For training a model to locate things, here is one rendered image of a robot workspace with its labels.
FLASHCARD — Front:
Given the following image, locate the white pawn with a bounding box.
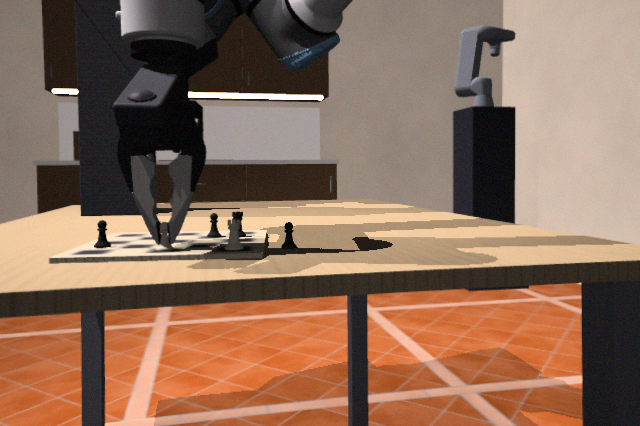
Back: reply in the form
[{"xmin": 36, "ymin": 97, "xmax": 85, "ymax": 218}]
[{"xmin": 156, "ymin": 222, "xmax": 174, "ymax": 251}]

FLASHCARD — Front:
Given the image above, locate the white rook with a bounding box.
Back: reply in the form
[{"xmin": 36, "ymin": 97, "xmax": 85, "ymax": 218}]
[{"xmin": 225, "ymin": 219, "xmax": 244, "ymax": 251}]

